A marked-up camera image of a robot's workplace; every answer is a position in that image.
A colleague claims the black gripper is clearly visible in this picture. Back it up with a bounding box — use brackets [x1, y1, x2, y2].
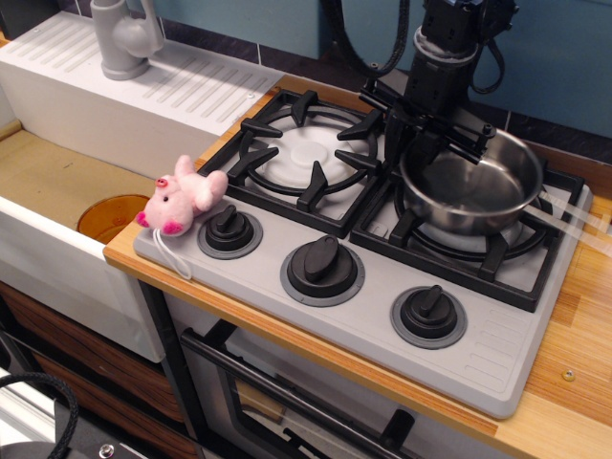
[360, 51, 495, 167]

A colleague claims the stainless steel pan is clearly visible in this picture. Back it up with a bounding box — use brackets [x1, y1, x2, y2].
[399, 131, 611, 256]

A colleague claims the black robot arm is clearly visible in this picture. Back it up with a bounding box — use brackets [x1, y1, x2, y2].
[321, 1, 518, 167]

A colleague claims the grey toy stove top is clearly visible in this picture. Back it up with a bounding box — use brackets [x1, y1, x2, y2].
[132, 88, 595, 421]

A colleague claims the black middle stove knob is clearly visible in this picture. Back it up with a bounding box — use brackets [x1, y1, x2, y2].
[280, 235, 365, 308]

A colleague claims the black stove knob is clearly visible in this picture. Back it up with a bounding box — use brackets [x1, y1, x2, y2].
[197, 205, 263, 260]
[390, 285, 468, 350]
[280, 235, 365, 308]

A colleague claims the black right stove knob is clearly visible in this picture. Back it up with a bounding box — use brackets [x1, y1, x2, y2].
[390, 285, 468, 350]

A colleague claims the black left stove knob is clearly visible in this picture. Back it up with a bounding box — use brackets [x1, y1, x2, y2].
[197, 205, 263, 260]

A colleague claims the black left burner grate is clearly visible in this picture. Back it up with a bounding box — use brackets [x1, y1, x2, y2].
[199, 90, 389, 238]

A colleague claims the black burner grate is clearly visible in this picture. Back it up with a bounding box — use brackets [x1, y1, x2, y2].
[350, 169, 574, 313]
[199, 90, 389, 238]

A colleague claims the black right burner grate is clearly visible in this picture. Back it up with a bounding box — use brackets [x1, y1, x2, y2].
[350, 169, 574, 313]

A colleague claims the pink stuffed pig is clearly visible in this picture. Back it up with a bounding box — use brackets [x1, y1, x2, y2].
[135, 154, 230, 281]

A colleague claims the grey toy faucet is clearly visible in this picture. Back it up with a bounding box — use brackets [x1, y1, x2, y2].
[90, 0, 164, 81]

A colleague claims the orange plastic plate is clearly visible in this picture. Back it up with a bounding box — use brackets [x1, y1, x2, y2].
[76, 194, 148, 244]

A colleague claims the white toy sink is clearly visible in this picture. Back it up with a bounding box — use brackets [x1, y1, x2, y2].
[1, 12, 281, 362]

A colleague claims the wooden drawer cabinet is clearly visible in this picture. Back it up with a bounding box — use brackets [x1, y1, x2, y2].
[1, 284, 202, 458]

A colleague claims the oven door with black handle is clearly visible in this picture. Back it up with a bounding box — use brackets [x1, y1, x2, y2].
[180, 320, 492, 458]

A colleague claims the black braided cable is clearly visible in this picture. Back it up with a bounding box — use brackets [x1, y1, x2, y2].
[0, 372, 80, 459]

